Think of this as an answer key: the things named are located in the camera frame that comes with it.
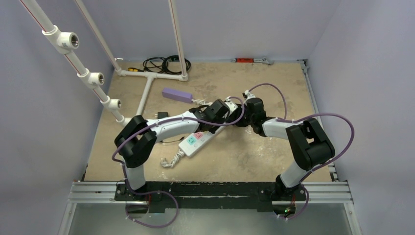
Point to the red adjustable wrench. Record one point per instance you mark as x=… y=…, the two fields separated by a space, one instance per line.
x=263 y=60

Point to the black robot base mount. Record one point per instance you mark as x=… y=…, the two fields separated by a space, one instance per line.
x=157 y=196

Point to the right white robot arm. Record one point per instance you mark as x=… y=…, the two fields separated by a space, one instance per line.
x=309 y=143

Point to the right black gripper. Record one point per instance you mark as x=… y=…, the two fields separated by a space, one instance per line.
x=245 y=116

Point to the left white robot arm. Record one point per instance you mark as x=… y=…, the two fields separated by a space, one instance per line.
x=136 y=140

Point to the aluminium rail frame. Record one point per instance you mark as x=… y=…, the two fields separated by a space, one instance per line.
x=234 y=155

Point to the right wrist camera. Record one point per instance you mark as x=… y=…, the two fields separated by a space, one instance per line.
x=248 y=95

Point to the white plug with cord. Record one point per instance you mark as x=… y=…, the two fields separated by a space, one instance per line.
x=200 y=102

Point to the purple rectangular box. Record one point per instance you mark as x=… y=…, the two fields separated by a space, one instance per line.
x=177 y=95

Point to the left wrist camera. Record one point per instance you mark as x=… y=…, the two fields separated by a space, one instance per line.
x=233 y=104

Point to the white power strip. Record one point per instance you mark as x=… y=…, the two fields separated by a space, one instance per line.
x=196 y=141

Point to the black plug adapter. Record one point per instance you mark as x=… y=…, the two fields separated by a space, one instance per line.
x=161 y=115

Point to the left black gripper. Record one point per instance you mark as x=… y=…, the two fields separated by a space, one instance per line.
x=223 y=119

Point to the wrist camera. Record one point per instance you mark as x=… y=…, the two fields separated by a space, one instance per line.
x=233 y=104
x=248 y=95

